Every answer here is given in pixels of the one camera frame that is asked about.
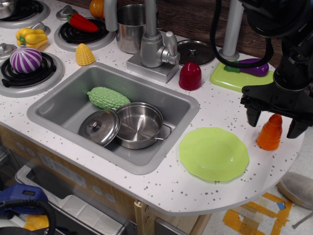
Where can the grey shoe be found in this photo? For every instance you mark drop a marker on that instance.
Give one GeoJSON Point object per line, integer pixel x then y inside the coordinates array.
{"type": "Point", "coordinates": [298, 189]}

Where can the yellow toy bell pepper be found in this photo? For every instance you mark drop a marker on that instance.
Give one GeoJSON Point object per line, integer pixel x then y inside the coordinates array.
{"type": "Point", "coordinates": [29, 37]}

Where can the back left stove burner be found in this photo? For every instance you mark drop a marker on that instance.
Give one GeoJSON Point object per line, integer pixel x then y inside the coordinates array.
{"type": "Point", "coordinates": [22, 13]}

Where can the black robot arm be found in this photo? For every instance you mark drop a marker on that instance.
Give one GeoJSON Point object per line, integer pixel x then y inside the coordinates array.
{"type": "Point", "coordinates": [292, 22]}

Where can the domed steel lid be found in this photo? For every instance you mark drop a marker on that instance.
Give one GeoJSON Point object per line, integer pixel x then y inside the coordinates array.
{"type": "Point", "coordinates": [101, 127]}

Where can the purple striped toy onion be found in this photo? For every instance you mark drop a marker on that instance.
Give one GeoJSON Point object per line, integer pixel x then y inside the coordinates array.
{"type": "Point", "coordinates": [25, 59]}

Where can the red toy chili pepper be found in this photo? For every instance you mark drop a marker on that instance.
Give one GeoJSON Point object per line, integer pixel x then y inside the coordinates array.
{"type": "Point", "coordinates": [81, 23]}

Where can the orange toy pumpkin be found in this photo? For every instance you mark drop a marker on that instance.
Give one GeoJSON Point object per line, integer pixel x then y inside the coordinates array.
{"type": "Point", "coordinates": [96, 8]}

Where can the blue clamp tool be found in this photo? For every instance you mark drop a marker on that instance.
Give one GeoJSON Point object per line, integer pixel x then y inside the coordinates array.
{"type": "Point", "coordinates": [22, 192]}

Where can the purple toy eggplant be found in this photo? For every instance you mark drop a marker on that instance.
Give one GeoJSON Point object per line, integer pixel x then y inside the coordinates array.
{"type": "Point", "coordinates": [260, 71]}

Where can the light green plastic plate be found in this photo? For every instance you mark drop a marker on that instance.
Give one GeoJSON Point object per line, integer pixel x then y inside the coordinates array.
{"type": "Point", "coordinates": [213, 154]}

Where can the steel pan with handles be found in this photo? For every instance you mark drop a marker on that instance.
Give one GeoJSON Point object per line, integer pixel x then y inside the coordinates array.
{"type": "Point", "coordinates": [141, 125]}

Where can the back right stove burner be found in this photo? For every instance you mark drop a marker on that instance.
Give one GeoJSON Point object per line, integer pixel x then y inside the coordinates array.
{"type": "Point", "coordinates": [69, 38]}

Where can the orange toy carrot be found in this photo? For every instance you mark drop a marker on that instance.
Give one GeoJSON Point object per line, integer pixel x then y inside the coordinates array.
{"type": "Point", "coordinates": [270, 135]}

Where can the dark red toy pepper half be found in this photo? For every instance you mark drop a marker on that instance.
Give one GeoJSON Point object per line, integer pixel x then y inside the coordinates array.
{"type": "Point", "coordinates": [190, 77]}

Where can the yellow toy corn piece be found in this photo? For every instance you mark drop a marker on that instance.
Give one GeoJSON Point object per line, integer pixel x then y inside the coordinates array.
{"type": "Point", "coordinates": [84, 55]}

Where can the front left stove burner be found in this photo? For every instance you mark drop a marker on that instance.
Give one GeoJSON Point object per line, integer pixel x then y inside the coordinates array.
{"type": "Point", "coordinates": [14, 84]}

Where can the green toy bitter melon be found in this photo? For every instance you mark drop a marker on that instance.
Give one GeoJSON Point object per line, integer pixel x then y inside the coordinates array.
{"type": "Point", "coordinates": [106, 98]}

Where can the flat steel pot lid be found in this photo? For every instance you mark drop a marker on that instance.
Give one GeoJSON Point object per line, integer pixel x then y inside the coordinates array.
{"type": "Point", "coordinates": [196, 52]}

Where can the tall steel pot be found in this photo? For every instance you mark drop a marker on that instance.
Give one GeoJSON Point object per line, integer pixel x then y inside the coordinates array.
{"type": "Point", "coordinates": [131, 26]}

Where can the stove burner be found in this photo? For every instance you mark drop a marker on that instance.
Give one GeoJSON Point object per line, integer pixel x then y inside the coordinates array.
{"type": "Point", "coordinates": [22, 13]}
{"type": "Point", "coordinates": [14, 84]}
{"type": "Point", "coordinates": [69, 38]}

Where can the grey sink basin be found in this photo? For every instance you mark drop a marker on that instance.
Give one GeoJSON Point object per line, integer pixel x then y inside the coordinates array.
{"type": "Point", "coordinates": [67, 108]}

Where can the grey stove knob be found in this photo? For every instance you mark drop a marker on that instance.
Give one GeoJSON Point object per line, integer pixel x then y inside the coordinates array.
{"type": "Point", "coordinates": [65, 12]}
{"type": "Point", "coordinates": [42, 26]}
{"type": "Point", "coordinates": [6, 50]}

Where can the green cutting board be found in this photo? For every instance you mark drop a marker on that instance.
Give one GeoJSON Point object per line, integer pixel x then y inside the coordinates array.
{"type": "Point", "coordinates": [236, 81]}

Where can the grey toy faucet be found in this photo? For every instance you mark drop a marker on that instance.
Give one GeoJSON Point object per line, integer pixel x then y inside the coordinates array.
{"type": "Point", "coordinates": [158, 57]}

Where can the grey metal pole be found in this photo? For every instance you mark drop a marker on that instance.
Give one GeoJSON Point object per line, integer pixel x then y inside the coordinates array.
{"type": "Point", "coordinates": [229, 49]}

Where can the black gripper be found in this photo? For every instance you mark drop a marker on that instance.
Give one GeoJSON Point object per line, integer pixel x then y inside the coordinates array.
{"type": "Point", "coordinates": [286, 96]}

